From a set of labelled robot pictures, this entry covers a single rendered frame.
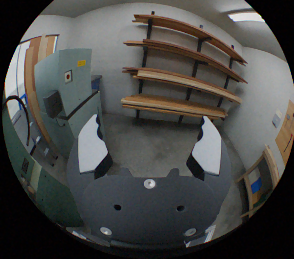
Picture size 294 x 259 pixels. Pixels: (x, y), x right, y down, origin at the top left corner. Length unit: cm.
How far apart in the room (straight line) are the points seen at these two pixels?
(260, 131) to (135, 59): 305
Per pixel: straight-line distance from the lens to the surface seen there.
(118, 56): 197
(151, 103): 159
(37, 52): 228
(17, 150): 80
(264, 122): 250
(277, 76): 264
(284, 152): 247
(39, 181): 82
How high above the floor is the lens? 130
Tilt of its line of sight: 31 degrees down
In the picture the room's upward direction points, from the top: 9 degrees clockwise
